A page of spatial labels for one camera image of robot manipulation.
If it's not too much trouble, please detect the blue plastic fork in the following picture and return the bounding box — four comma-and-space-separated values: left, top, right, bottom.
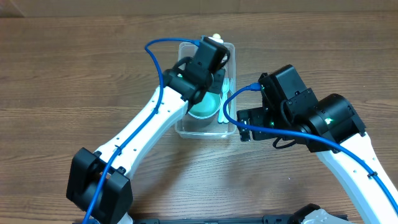
218, 78, 230, 124

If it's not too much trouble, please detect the green plastic fork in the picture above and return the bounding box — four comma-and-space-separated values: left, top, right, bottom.
223, 79, 233, 123

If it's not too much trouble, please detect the pale green bowl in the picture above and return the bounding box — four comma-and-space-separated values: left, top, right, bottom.
188, 92, 221, 119

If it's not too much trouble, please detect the yellow plastic fork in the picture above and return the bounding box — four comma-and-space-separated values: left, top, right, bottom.
212, 34, 221, 39

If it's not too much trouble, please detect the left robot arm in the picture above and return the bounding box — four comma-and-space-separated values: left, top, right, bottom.
66, 68, 225, 223

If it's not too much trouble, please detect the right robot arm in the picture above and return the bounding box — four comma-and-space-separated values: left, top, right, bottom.
233, 93, 397, 223

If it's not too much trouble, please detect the clear plastic container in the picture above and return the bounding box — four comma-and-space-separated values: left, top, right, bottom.
175, 42, 236, 139

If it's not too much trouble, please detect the right blue cable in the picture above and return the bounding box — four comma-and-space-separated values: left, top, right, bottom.
222, 82, 398, 215

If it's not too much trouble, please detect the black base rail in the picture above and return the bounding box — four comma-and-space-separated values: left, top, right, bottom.
119, 203, 351, 224

